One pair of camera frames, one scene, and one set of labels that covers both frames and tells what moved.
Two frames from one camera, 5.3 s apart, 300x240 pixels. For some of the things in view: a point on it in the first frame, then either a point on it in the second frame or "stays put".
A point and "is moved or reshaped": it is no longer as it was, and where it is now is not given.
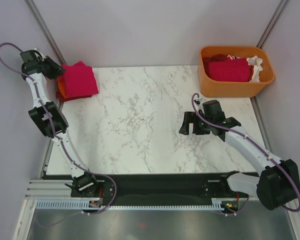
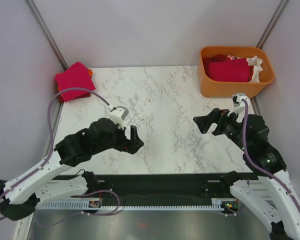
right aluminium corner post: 278,12 stays put
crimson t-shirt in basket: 233,70 stays put
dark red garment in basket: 215,57 stays put
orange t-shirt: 61,84 -> 90,72
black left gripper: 56,71 -> 132,145
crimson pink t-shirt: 79,79 is moved or reshaped
